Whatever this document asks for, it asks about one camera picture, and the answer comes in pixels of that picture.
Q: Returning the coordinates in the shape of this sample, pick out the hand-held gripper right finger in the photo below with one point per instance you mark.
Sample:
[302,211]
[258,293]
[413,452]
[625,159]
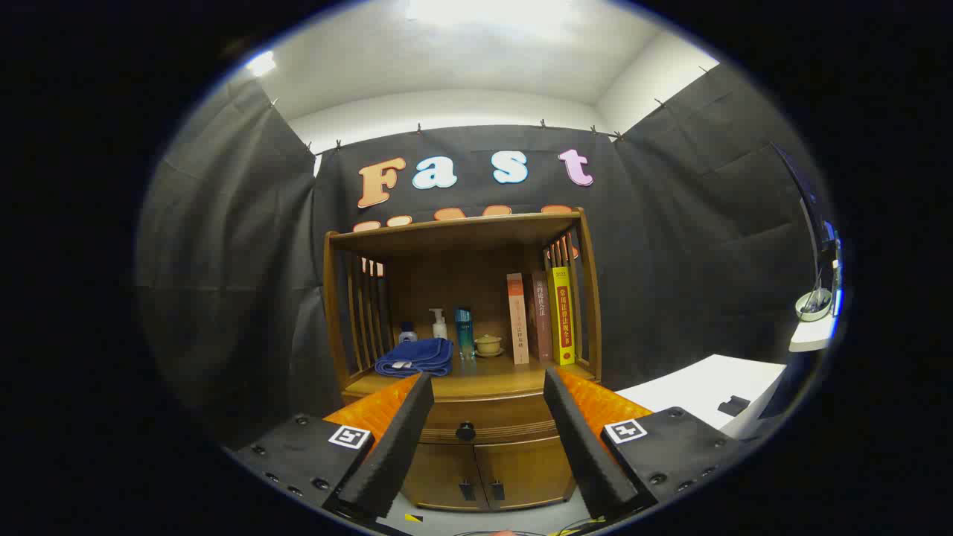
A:
[588,454]

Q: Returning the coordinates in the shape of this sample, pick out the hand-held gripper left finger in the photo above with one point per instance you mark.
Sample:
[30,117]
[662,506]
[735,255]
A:
[394,454]

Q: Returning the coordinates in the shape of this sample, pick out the wooden cabinet door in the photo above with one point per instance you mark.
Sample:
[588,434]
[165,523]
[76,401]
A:
[528,469]
[439,476]

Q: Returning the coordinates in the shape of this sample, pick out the wooden countertop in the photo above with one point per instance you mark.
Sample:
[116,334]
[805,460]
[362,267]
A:
[484,377]

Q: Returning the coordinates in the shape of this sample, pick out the wooden cabinet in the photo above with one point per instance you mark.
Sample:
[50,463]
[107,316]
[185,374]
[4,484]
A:
[454,232]

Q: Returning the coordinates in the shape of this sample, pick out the folded blue towel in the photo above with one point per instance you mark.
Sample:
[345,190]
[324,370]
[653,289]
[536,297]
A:
[417,356]

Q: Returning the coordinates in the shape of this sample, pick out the small white blue-capped bottle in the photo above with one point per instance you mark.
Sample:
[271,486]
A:
[407,336]

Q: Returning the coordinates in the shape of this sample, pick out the white table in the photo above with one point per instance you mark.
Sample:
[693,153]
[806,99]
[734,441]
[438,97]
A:
[692,387]

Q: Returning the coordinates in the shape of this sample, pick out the white pump bottle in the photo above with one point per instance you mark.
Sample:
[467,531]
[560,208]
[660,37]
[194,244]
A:
[439,329]

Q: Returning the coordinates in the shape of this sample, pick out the yellow book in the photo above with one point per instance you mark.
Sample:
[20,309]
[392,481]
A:
[562,320]

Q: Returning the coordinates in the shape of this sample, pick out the yellow saucer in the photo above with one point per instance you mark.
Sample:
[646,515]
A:
[490,354]

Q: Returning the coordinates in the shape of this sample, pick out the tall blue glass bottle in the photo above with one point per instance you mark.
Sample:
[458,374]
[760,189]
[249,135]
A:
[464,335]

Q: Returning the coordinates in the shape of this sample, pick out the brown book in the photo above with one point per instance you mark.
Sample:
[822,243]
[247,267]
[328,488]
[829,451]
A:
[540,320]

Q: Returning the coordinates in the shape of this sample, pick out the yellow lidded tea cup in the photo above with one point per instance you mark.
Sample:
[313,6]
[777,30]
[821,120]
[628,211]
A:
[488,343]

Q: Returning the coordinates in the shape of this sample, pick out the beige book with orange band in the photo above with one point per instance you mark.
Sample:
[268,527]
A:
[517,320]

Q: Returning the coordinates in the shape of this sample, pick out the small black flat object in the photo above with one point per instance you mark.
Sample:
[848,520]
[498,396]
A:
[734,406]

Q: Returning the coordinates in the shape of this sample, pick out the white desk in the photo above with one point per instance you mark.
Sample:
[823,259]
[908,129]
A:
[811,335]

